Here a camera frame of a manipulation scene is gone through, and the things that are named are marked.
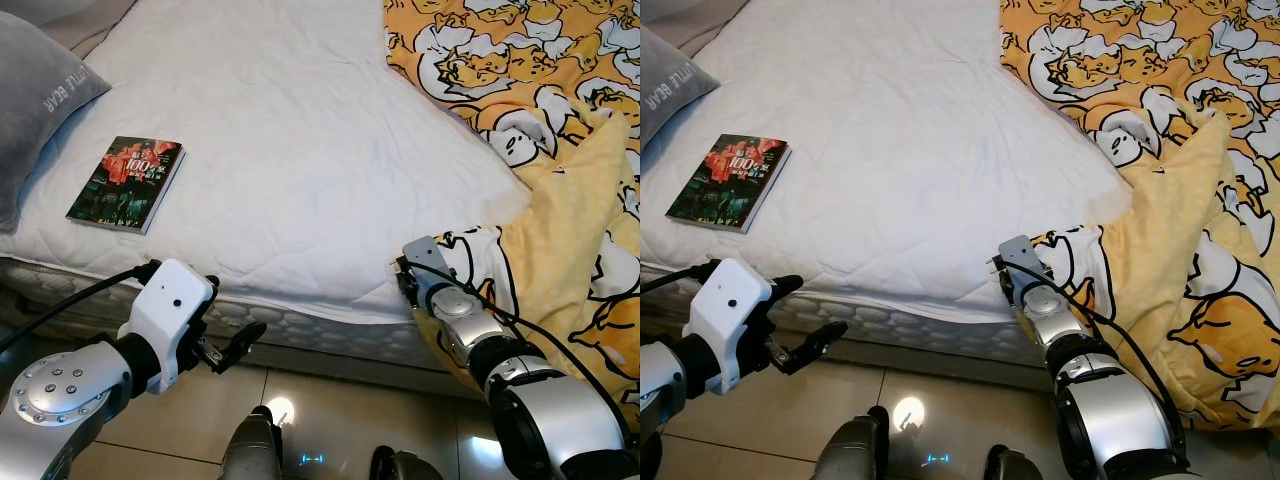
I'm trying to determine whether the dark red-cover book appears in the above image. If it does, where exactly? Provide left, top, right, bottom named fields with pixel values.
left=65, top=135, right=187, bottom=236
left=665, top=133, right=793, bottom=234

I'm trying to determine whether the yellow cartoon print blanket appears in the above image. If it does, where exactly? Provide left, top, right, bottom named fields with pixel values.
left=1000, top=0, right=1280, bottom=431
left=383, top=0, right=641, bottom=426

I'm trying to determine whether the grey pillow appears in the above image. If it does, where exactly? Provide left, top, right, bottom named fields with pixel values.
left=640, top=25, right=721, bottom=151
left=0, top=10, right=111, bottom=233

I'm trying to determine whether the grey quilted mattress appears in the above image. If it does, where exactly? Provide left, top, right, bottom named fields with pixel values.
left=640, top=262, right=1051, bottom=366
left=0, top=255, right=441, bottom=376

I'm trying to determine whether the grey left robot leg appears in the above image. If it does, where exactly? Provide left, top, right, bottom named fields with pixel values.
left=218, top=405, right=286, bottom=480
left=815, top=405, right=891, bottom=480

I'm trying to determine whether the grey robot leg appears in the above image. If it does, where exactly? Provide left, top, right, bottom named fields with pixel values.
left=218, top=405, right=286, bottom=480
left=815, top=405, right=891, bottom=480
left=985, top=445, right=1046, bottom=480
left=370, top=445, right=446, bottom=480

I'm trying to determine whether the white quilted mattress cover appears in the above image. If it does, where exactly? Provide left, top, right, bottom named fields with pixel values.
left=640, top=0, right=1136, bottom=326
left=0, top=0, right=533, bottom=326

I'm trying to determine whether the grey right robot leg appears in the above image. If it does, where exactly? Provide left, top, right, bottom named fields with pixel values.
left=370, top=445, right=446, bottom=480
left=985, top=445, right=1046, bottom=480

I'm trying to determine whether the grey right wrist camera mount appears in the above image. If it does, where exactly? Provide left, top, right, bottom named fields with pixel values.
left=400, top=236, right=451, bottom=301
left=995, top=235, right=1051, bottom=301

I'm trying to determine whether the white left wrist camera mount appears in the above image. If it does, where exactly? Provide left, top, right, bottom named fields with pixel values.
left=683, top=257, right=776, bottom=394
left=117, top=258, right=216, bottom=394

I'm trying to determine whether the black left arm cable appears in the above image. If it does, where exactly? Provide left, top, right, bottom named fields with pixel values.
left=0, top=262, right=161, bottom=351
left=640, top=262, right=721, bottom=296

